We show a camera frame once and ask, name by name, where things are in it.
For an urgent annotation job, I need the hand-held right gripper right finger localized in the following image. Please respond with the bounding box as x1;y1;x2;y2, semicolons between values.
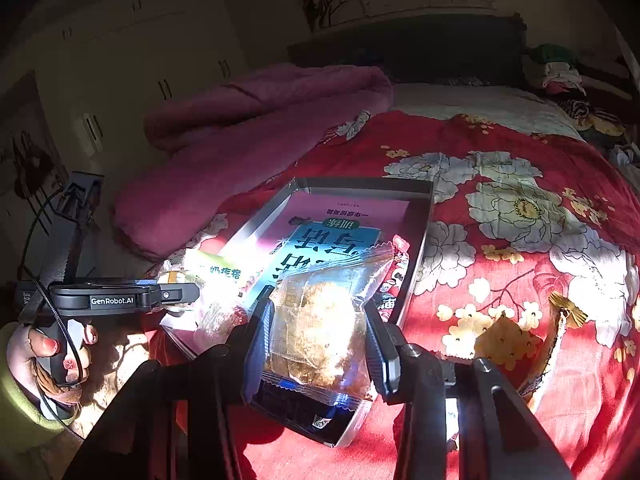
364;305;576;480

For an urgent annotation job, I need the pink quilt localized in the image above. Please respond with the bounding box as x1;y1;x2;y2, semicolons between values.
112;65;396;261

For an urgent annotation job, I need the white bed sheet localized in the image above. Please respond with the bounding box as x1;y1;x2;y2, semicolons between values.
390;82;586;141

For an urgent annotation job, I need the pink and blue book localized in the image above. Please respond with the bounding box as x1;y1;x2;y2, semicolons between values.
220;192;411;311

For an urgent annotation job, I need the pile of clothes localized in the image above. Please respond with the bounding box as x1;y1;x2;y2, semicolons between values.
520;42;640;151

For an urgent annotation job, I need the grey shallow cardboard box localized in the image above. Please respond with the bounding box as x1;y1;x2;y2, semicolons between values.
160;176;435;361

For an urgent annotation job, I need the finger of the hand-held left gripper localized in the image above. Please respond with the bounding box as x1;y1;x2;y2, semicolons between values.
150;282;202;307

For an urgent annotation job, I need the clear cake packet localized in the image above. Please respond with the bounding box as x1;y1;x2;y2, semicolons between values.
250;241;397;450

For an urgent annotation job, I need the gold clear snack packet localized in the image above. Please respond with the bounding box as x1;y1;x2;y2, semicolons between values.
515;292;591;401

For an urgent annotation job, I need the red snack packet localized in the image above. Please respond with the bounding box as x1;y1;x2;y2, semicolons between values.
372;235;412;321

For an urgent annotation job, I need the white wardrobe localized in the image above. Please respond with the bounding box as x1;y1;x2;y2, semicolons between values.
30;0;251;161

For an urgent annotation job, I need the person's left hand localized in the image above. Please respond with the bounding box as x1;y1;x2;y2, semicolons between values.
10;322;98;406

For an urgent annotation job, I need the dark headboard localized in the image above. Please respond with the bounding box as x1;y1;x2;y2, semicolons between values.
287;12;528;86

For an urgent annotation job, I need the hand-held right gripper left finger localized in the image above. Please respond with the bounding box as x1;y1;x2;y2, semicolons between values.
62;285;276;480

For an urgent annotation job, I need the yellow-green snack packet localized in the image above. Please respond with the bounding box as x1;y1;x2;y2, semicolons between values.
182;250;251;311

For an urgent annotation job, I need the red floral blanket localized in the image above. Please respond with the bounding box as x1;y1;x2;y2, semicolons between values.
150;110;640;480

